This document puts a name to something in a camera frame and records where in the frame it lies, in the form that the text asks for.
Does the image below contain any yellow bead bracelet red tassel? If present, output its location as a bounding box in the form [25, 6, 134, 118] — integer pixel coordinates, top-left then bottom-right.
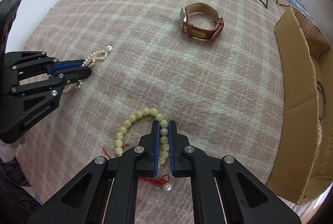
[115, 107, 172, 192]

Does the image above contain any long white pearl necklace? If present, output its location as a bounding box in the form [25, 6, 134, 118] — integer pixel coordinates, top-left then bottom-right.
[63, 50, 109, 93]

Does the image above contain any brown leather strap wristwatch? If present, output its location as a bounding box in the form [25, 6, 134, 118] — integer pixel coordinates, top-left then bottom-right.
[179, 2, 225, 41]

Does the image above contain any single white pearl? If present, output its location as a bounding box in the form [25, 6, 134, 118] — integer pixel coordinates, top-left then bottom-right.
[106, 45, 113, 53]

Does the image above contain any pink plaid blanket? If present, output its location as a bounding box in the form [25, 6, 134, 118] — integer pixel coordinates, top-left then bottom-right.
[17, 0, 285, 201]

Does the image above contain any open brown cardboard box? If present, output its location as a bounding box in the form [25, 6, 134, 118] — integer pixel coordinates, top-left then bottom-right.
[267, 6, 332, 205]

